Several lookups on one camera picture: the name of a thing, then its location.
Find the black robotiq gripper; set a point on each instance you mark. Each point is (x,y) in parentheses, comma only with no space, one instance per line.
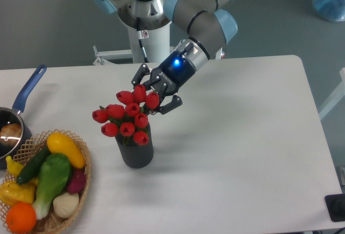
(167,78)

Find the red tulip bouquet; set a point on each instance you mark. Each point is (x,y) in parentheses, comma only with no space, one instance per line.
(128,121)

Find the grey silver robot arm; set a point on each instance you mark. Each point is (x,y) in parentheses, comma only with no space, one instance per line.
(209,28)

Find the dark grey ribbed vase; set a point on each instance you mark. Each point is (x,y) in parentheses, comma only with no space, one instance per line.
(133,154)

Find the yellow squash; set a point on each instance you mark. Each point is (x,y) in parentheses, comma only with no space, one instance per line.
(58,142)

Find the purple red radish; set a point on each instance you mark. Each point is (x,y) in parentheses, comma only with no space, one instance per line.
(77,182)

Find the green bok choy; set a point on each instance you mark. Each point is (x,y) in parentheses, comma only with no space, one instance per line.
(52,178)

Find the white garlic bulb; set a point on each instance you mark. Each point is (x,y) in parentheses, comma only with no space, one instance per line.
(65,204)

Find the green cucumber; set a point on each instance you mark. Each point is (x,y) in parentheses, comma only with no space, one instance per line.
(32,167)

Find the brown bread roll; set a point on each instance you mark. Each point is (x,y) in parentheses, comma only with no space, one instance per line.
(11,134)

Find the small yellow pear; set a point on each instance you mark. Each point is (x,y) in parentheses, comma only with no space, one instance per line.
(13,167)

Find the yellow bell pepper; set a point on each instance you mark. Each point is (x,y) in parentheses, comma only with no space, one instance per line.
(13,193)

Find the orange fruit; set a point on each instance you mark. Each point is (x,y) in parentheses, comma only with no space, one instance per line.
(21,218)

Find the black device at edge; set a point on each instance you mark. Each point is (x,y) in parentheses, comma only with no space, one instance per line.
(335,206)

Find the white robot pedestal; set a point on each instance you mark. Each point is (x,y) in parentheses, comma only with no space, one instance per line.
(156,45)

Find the blue handled saucepan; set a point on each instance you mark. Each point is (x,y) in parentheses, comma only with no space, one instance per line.
(13,114)

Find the white table frame leg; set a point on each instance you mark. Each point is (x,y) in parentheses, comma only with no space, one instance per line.
(333,99)

